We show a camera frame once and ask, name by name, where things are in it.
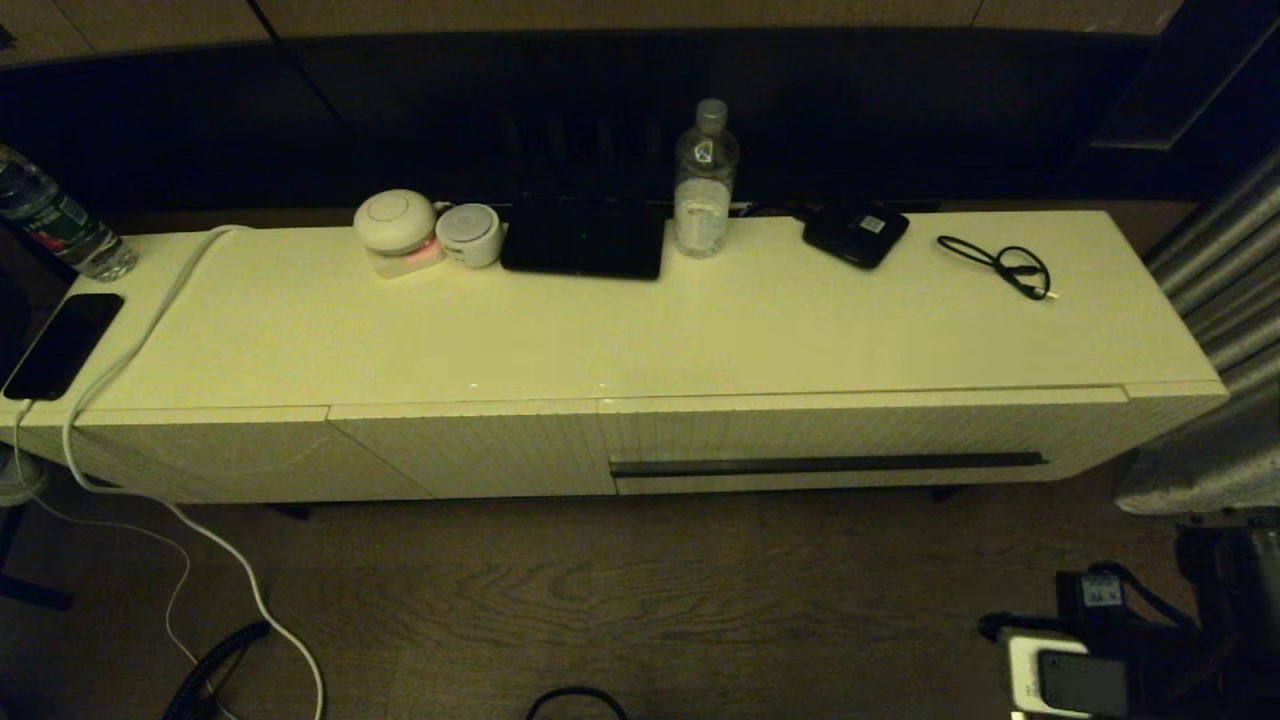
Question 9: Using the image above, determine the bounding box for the white drawer with dark handle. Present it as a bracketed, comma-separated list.
[597, 388, 1131, 498]

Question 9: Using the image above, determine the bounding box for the white low cabinet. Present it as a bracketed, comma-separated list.
[0, 208, 1231, 506]

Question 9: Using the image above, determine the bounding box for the grey curtain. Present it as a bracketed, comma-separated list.
[1113, 150, 1280, 516]

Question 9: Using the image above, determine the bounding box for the small black box with label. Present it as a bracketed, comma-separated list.
[803, 203, 911, 270]

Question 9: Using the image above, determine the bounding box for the clear bottle with grey cap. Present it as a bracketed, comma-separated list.
[672, 97, 742, 258]

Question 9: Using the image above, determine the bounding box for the black flat set-top box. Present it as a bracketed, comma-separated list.
[500, 193, 667, 281]

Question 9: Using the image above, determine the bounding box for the small white round speaker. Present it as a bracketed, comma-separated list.
[436, 203, 503, 268]

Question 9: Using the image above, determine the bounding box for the white dome device pink base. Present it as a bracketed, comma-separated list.
[352, 189, 446, 280]

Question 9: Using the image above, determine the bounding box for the black smartphone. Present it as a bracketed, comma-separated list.
[2, 292, 125, 402]

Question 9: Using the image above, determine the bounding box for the water bottle with green label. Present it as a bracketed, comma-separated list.
[0, 145, 139, 282]

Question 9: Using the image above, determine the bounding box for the black audio cable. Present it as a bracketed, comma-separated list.
[938, 234, 1061, 302]

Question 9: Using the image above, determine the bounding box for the black floor cable loop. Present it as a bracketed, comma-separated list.
[526, 687, 629, 720]

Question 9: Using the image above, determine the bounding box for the black coiled cable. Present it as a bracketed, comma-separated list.
[163, 622, 273, 720]

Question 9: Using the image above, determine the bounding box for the thin white charging cable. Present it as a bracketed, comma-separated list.
[14, 400, 236, 720]

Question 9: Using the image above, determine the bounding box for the thick white power cable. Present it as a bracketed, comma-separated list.
[62, 225, 326, 720]

